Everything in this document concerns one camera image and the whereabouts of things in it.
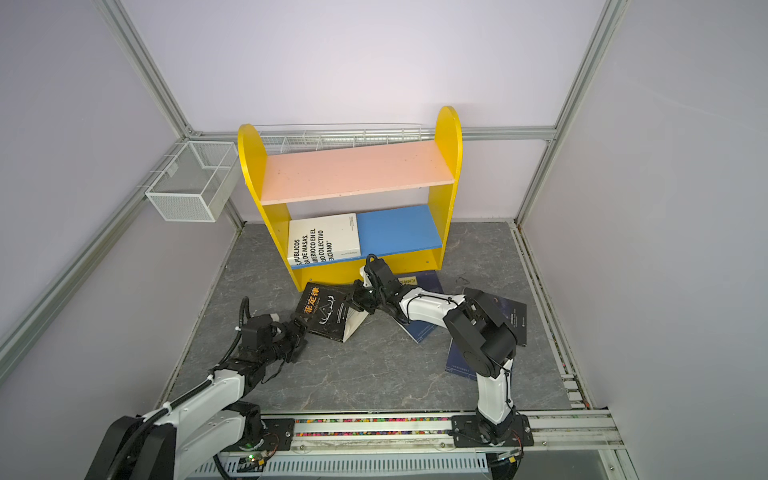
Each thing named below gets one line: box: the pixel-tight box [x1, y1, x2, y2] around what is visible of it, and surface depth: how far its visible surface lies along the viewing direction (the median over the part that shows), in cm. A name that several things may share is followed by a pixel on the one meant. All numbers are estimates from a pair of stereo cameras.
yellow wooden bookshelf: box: [357, 106, 464, 277], surface depth 92 cm
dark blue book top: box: [393, 270, 443, 294], surface depth 101 cm
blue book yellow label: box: [445, 338, 477, 382], surface depth 86 cm
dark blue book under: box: [403, 320, 437, 344], surface depth 91 cm
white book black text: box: [288, 213, 361, 266], surface depth 93 cm
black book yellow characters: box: [297, 282, 370, 343], surface depth 90 cm
